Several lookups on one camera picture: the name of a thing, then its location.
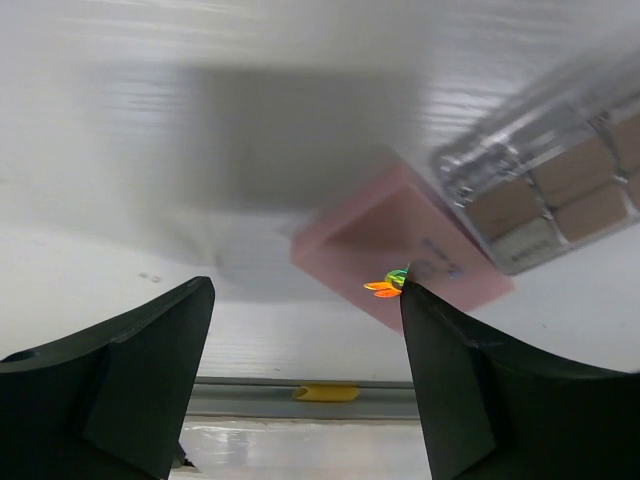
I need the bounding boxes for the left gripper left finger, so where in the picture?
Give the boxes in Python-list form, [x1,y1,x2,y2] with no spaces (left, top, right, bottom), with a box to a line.
[1,276,215,479]

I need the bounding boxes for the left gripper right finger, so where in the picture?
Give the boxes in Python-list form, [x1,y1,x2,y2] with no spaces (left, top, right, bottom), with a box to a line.
[400,282,639,479]

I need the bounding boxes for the pink square compact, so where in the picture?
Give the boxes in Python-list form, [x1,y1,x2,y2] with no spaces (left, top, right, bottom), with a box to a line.
[290,163,514,331]

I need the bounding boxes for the brown eyeshadow palette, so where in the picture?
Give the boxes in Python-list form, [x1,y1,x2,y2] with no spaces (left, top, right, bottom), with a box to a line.
[431,47,639,275]

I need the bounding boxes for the aluminium front rail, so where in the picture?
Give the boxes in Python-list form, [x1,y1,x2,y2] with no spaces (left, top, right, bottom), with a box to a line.
[187,377,419,421]

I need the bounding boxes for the yellow clip on rail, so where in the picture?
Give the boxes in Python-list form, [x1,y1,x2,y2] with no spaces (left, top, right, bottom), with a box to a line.
[293,384,360,403]

